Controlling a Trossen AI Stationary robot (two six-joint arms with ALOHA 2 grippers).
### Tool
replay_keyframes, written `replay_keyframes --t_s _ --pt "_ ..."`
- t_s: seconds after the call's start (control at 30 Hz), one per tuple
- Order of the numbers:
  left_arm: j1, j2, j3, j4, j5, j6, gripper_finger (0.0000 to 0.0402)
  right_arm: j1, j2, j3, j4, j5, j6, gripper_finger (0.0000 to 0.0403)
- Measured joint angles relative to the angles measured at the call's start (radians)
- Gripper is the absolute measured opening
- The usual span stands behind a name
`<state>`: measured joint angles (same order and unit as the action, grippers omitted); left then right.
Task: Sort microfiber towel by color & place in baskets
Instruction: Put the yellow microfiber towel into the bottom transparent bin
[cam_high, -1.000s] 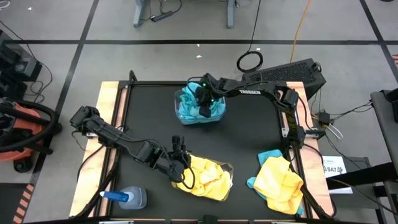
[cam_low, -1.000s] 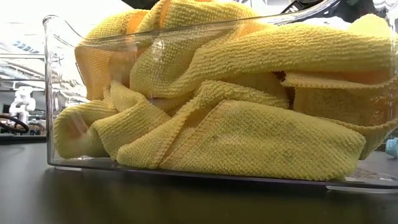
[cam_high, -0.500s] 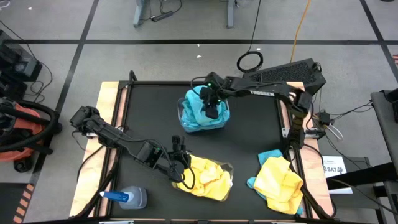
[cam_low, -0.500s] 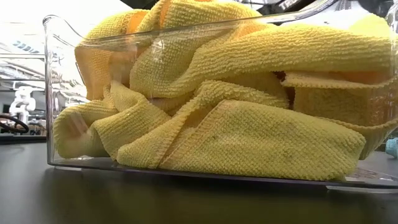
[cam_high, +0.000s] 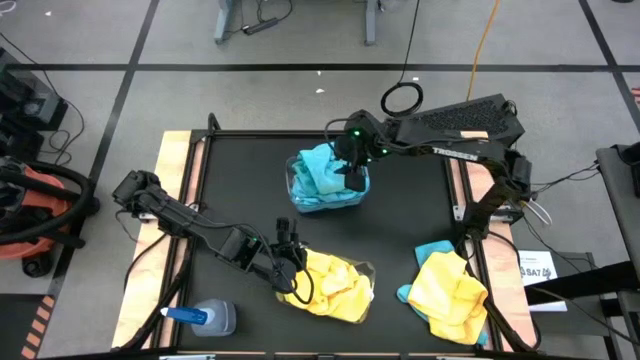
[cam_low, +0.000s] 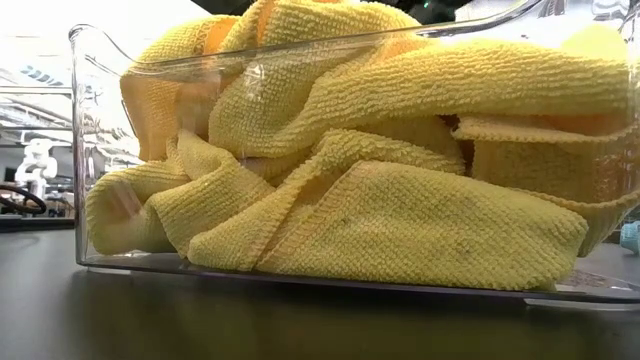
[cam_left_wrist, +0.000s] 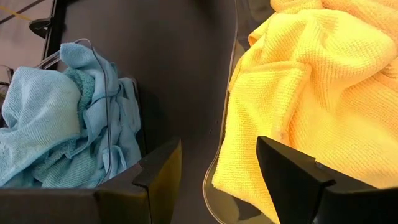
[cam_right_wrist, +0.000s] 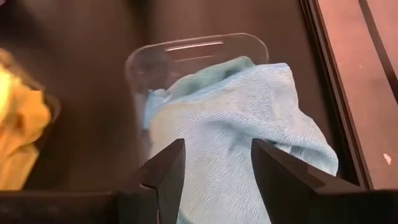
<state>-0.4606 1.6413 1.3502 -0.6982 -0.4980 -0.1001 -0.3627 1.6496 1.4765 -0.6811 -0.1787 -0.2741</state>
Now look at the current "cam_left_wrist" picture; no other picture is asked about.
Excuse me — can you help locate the clear plastic basket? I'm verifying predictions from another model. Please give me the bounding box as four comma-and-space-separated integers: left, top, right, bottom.
201, 0, 398, 224
0, 37, 147, 190

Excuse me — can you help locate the yellow microfiber towel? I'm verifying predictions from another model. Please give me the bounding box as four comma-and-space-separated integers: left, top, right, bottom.
269, 0, 398, 94
212, 7, 398, 224

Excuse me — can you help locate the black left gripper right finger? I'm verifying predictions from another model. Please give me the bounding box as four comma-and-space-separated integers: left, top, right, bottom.
256, 135, 398, 224

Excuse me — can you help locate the teal microfiber towel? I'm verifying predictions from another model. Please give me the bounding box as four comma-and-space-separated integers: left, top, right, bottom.
30, 136, 103, 189
63, 67, 96, 131

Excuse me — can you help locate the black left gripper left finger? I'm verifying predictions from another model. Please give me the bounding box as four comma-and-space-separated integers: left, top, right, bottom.
0, 138, 183, 224

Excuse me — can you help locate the yellow extension cable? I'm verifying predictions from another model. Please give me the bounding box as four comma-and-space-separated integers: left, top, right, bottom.
0, 5, 32, 22

